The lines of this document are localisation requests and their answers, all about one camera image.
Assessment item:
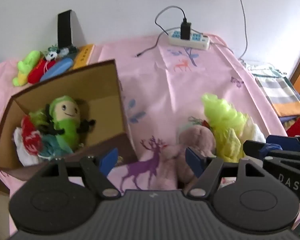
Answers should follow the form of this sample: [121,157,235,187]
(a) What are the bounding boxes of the clear plastic bag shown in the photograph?
[244,60,288,77]

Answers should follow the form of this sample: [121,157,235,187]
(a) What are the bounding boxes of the lime green plush toy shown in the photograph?
[13,51,40,87]

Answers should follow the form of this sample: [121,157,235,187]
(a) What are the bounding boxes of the black phone stand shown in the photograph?
[57,45,78,53]

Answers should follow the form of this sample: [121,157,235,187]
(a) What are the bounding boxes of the red and white plush toy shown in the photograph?
[14,116,44,167]

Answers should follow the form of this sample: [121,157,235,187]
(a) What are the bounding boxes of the white power strip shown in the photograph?
[168,29,210,51]

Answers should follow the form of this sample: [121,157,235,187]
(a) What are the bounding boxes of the panda plush toy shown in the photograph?
[45,44,65,61]

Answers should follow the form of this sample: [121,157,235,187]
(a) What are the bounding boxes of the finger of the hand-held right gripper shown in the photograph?
[243,140,300,207]
[266,135,300,153]

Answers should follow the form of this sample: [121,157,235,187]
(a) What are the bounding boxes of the brown cardboard box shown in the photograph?
[0,59,138,182]

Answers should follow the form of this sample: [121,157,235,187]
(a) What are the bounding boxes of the pink printed tablecloth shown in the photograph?
[0,33,288,233]

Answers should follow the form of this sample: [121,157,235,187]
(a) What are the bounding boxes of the yellow-green mesh plush toy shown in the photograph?
[201,93,245,140]

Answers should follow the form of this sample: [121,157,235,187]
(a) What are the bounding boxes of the teal knitted plush toy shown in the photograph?
[39,134,74,159]

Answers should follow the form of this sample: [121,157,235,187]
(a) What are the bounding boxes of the black phone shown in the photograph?
[57,9,73,48]

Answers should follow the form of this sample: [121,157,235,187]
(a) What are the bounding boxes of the yellow cloth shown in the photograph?
[214,120,243,163]

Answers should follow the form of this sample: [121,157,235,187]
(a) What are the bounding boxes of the blue case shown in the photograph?
[40,58,74,82]

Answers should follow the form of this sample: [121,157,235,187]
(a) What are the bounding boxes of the green fuzzy plush toy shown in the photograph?
[29,109,50,130]

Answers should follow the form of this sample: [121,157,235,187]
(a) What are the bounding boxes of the green plush doll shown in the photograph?
[44,95,97,150]

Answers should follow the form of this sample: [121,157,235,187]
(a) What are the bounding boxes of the black charging cable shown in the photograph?
[135,6,188,57]

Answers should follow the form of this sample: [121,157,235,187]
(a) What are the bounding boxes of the yellow box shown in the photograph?
[72,44,95,70]

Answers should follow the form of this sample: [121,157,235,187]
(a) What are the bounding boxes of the pink plush toy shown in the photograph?
[156,126,217,190]

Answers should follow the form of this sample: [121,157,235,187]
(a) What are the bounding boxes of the black charger plug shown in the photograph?
[180,21,192,40]

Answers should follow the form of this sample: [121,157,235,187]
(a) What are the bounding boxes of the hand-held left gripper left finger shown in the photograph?
[40,148,122,200]

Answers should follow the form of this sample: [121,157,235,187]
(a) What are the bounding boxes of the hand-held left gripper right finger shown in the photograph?
[185,147,265,198]

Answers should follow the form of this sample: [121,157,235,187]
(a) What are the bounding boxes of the folded striped cloth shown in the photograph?
[255,76,300,117]

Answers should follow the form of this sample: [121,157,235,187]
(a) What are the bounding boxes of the white power cable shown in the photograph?
[209,0,248,62]

